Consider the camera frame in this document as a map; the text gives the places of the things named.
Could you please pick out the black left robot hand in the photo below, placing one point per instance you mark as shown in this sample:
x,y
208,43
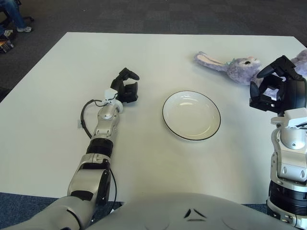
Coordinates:
x,y
129,92

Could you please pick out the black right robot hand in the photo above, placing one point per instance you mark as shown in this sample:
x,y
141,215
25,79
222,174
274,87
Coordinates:
x,y
295,93

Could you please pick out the purple plush bunny doll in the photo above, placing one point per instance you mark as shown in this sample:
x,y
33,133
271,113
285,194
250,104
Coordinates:
x,y
237,72

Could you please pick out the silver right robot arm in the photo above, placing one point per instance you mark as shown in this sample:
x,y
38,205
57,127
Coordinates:
x,y
287,167

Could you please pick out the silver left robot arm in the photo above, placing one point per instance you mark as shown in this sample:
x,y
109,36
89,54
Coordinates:
x,y
103,127

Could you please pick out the white plate with black rim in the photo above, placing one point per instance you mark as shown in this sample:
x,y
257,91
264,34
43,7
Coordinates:
x,y
192,117

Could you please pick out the white sneaker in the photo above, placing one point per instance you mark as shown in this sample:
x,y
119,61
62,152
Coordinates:
x,y
24,29

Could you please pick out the grey robot torso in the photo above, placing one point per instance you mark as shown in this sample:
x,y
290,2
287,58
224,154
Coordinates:
x,y
168,210

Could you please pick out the black office chair base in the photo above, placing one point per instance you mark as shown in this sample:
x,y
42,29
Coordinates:
x,y
28,18

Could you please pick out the person leg in jeans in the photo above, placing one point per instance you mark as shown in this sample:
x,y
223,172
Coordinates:
x,y
15,12

